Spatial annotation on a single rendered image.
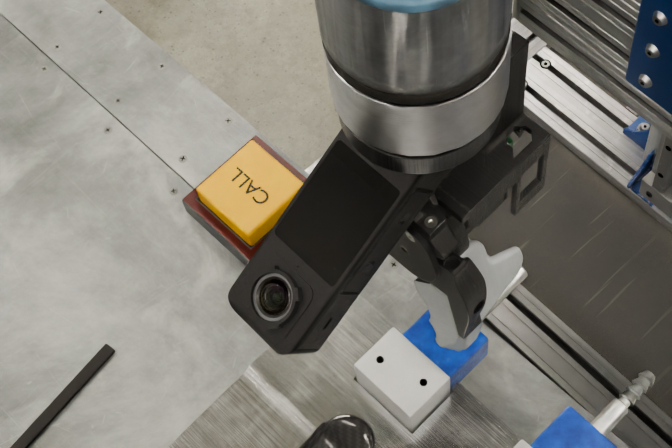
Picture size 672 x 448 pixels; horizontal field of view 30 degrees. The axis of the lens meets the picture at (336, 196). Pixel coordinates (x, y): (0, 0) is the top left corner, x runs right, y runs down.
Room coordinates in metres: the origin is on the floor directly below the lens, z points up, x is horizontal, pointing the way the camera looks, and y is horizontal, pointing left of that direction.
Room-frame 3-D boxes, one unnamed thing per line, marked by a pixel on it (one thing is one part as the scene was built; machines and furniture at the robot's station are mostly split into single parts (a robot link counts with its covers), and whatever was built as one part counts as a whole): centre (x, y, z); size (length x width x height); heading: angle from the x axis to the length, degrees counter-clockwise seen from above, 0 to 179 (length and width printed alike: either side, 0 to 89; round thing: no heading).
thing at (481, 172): (0.30, -0.05, 1.15); 0.09 x 0.08 x 0.12; 126
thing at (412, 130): (0.29, -0.04, 1.23); 0.08 x 0.08 x 0.05
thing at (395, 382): (0.30, -0.06, 0.89); 0.13 x 0.05 x 0.05; 125
